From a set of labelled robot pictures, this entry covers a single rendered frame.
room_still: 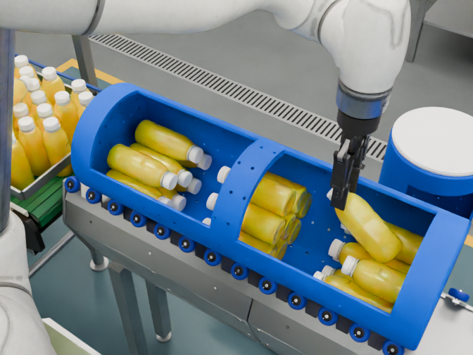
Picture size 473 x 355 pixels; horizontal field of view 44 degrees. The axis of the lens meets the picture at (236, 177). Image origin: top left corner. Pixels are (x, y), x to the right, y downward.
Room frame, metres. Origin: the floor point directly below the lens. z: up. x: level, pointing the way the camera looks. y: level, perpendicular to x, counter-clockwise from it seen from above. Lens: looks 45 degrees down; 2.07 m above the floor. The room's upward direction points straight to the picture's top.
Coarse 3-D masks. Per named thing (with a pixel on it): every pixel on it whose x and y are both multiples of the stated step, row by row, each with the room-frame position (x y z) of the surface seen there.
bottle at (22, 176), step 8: (16, 144) 1.15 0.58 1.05; (16, 152) 1.14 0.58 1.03; (24, 152) 1.16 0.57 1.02; (16, 160) 1.13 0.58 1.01; (24, 160) 1.15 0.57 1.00; (16, 168) 1.13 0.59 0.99; (24, 168) 1.14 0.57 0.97; (16, 176) 1.13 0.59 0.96; (24, 176) 1.14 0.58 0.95; (32, 176) 1.16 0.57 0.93; (16, 184) 1.13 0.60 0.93; (24, 184) 1.13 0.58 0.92
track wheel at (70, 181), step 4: (72, 176) 1.10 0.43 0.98; (68, 180) 1.10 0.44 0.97; (72, 180) 1.09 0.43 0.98; (76, 180) 1.09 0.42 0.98; (64, 184) 1.10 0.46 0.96; (68, 184) 1.09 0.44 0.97; (72, 184) 1.09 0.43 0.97; (76, 184) 1.08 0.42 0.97; (68, 188) 1.08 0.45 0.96; (72, 188) 1.08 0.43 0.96; (76, 188) 1.08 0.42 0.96; (72, 192) 1.07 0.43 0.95
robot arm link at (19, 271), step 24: (0, 48) 0.66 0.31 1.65; (0, 72) 0.66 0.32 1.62; (0, 96) 0.65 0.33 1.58; (0, 120) 0.65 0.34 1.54; (0, 144) 0.64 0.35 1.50; (0, 168) 0.64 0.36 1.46; (0, 192) 0.63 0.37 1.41; (0, 216) 0.62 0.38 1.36; (0, 240) 0.61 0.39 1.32; (24, 240) 0.64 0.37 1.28; (0, 264) 0.58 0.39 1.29; (24, 264) 0.61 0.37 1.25; (24, 288) 0.58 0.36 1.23
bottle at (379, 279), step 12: (360, 264) 0.71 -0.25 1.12; (372, 264) 0.71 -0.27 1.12; (384, 264) 0.71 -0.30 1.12; (360, 276) 0.69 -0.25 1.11; (372, 276) 0.68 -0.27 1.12; (384, 276) 0.68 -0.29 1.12; (396, 276) 0.68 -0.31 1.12; (372, 288) 0.67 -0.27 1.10; (384, 288) 0.66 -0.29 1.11; (396, 288) 0.66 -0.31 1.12; (384, 300) 0.66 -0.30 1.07
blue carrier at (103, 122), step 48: (96, 96) 1.12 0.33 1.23; (144, 96) 1.24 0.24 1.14; (96, 144) 1.09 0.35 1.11; (240, 144) 1.09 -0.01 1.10; (240, 192) 0.83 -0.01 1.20; (384, 192) 0.82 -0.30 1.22; (432, 240) 0.68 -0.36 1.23; (336, 288) 0.66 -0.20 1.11; (432, 288) 0.60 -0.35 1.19; (384, 336) 0.60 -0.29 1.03
